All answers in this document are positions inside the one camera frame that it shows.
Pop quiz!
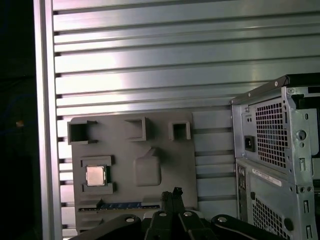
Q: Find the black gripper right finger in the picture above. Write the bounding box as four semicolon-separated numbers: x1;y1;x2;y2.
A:
173;186;285;240

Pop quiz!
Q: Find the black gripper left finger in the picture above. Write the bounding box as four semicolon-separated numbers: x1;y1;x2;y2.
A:
72;191;177;240

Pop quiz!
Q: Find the silver CPU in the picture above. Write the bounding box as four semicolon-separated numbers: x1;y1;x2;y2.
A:
85;165;109;187

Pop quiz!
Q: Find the green RAM stick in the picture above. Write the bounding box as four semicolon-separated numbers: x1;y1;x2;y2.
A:
79;202;161;213

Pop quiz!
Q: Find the grey parts rack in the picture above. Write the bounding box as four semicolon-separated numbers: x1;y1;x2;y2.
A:
67;111;198;235

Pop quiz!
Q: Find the black PC case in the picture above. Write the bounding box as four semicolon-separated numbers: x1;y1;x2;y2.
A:
229;73;320;240

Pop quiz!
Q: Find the grey power supply unit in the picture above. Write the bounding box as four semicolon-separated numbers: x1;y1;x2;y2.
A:
241;101;288;171

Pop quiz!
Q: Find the blue network cable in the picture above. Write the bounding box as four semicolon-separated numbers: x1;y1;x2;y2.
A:
3;94;36;133

